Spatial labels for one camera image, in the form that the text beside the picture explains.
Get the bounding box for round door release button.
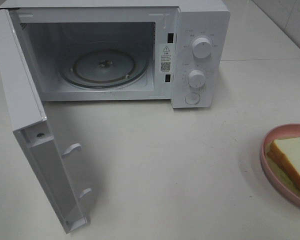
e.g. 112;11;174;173
185;92;201;105

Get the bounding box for white timer knob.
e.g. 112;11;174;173
188;69;206;89

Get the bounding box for white microwave door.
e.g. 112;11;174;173
0;9;88;233

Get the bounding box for toast sandwich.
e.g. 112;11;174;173
267;137;300;190

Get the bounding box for pink round plate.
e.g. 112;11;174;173
259;123;300;208

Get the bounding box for white warning label sticker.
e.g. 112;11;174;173
159;44;172;73

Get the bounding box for white microwave oven body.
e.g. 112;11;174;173
0;0;230;108

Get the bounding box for glass microwave turntable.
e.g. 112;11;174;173
59;41;152;89

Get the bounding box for upper white power knob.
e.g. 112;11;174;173
191;35;212;59

